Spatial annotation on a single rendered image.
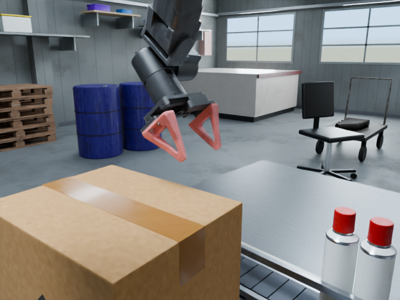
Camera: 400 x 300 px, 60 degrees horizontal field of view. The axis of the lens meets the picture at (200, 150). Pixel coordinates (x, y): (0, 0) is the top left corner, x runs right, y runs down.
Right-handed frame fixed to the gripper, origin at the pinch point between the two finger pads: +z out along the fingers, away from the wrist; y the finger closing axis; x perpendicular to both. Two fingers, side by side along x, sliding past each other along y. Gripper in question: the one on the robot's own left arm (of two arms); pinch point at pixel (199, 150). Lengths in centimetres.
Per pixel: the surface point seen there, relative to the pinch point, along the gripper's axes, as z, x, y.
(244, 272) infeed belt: 24.1, 16.6, 13.0
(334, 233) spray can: 22.7, -8.1, 9.3
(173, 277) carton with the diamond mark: 14.2, -2.0, -18.7
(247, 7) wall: -410, 268, 813
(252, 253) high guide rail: 20.5, 8.7, 8.8
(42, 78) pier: -336, 444, 280
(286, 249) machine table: 27.8, 19.4, 35.2
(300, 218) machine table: 25, 22, 55
